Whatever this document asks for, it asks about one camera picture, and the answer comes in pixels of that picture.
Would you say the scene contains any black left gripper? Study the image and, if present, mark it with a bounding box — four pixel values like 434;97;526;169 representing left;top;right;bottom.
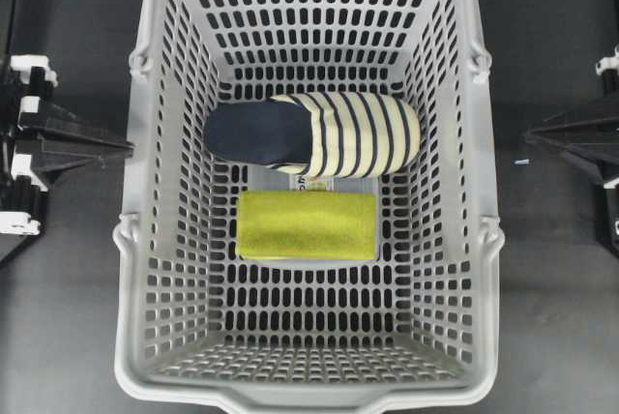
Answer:
1;54;133;264

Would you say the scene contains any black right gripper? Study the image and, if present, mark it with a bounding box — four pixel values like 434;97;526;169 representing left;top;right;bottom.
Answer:
524;46;618;254

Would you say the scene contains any grey plastic shopping basket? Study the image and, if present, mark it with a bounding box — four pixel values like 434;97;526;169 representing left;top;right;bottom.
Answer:
113;0;505;413

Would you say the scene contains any yellow-green folded cloth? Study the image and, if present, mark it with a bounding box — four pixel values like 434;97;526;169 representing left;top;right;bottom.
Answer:
237;191;377;261

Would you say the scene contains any white label under cloth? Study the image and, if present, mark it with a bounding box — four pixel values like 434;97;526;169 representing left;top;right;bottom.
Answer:
289;175;335;192

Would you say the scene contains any navy striped cream slipper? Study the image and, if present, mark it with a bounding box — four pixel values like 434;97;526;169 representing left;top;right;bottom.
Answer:
204;92;422;179

